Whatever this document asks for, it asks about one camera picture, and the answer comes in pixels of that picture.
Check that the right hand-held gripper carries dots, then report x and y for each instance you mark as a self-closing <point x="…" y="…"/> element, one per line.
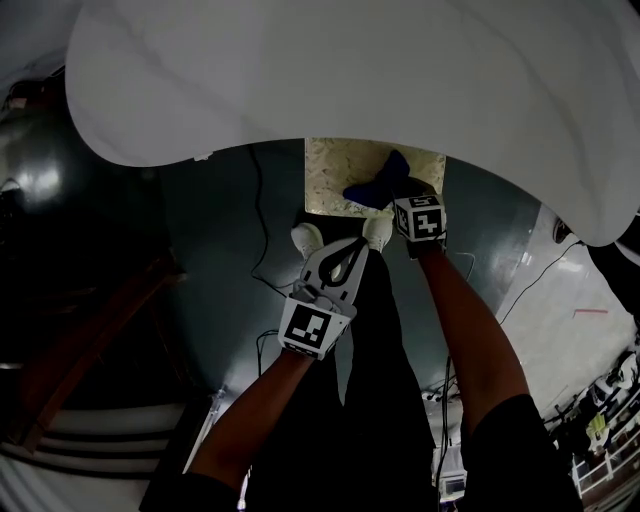
<point x="422" y="225"/>

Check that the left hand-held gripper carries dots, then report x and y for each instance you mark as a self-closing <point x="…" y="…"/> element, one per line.
<point x="305" y="327"/>

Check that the blue wiping cloth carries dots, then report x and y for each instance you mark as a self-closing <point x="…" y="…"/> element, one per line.
<point x="375" y="192"/>

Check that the beige patterned mat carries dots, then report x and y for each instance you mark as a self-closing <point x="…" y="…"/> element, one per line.
<point x="330" y="175"/>

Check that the person's left forearm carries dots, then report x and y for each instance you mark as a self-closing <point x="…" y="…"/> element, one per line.
<point x="260" y="410"/>

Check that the person's right forearm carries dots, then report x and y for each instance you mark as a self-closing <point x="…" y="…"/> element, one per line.
<point x="465" y="325"/>

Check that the person's left white shoe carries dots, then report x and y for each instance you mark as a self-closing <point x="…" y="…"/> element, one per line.
<point x="306" y="237"/>

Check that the person's white shoe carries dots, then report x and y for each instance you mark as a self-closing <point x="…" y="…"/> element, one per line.
<point x="306" y="237"/>
<point x="378" y="232"/>

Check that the person's right white shoe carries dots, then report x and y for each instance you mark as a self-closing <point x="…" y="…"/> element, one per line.
<point x="378" y="232"/>

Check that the person's black trousers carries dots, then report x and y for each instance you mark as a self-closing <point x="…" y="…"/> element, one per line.
<point x="375" y="350"/>

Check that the white power strip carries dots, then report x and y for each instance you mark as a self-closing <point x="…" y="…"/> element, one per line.
<point x="202" y="156"/>

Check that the red stick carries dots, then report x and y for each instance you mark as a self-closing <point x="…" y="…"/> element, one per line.
<point x="592" y="312"/>

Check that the person's black shirt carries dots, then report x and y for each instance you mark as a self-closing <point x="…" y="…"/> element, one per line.
<point x="515" y="450"/>

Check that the cluttered metal rack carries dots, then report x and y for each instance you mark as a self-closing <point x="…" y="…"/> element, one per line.
<point x="600" y="415"/>

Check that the wooden staircase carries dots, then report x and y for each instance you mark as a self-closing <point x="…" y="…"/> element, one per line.
<point x="75" y="360"/>

